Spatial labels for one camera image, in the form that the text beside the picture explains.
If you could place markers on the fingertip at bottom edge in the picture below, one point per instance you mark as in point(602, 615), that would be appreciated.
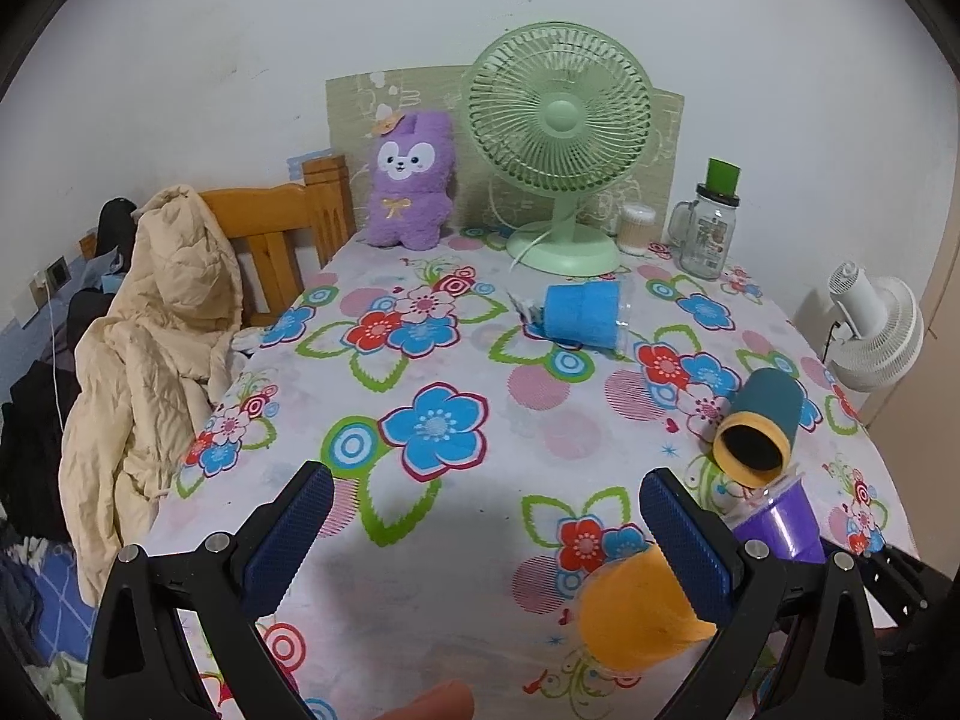
point(448, 701)

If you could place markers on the floral tablecloth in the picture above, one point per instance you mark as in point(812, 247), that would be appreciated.
point(483, 473)

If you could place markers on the orange plastic cup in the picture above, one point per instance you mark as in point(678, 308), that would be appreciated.
point(633, 614)

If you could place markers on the purple plastic cup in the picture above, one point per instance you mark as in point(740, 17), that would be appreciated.
point(780, 514)

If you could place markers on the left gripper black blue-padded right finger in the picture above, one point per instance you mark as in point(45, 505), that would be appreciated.
point(829, 667)

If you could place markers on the beige patterned wall board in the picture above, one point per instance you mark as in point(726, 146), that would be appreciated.
point(356, 102)

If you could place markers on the wooden chair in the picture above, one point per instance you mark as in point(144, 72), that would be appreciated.
point(277, 232)

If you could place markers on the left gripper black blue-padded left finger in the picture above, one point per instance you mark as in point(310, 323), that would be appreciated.
point(140, 664)

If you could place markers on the wall socket with white cable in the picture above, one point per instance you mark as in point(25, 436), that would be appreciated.
point(48, 281)

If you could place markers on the green desk fan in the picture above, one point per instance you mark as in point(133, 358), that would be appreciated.
point(563, 111)

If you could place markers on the blue plastic cup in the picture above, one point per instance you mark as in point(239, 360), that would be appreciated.
point(593, 314)

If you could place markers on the dark teal yellow-rimmed cup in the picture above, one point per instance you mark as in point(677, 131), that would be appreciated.
point(755, 440)

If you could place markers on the white standing fan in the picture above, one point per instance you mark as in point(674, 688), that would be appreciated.
point(880, 331)

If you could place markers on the beige puffer jacket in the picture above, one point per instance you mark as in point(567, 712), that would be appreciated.
point(150, 372)

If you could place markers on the glass mug jar green straw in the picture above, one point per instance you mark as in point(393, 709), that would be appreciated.
point(700, 231)

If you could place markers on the dark clothes pile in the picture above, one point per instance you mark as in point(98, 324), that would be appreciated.
point(33, 417)

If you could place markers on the purple plush bunny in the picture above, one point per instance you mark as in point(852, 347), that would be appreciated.
point(412, 167)

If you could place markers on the cotton swab container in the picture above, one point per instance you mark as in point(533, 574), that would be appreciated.
point(638, 228)

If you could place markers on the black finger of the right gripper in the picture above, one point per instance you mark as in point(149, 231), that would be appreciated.
point(904, 595)

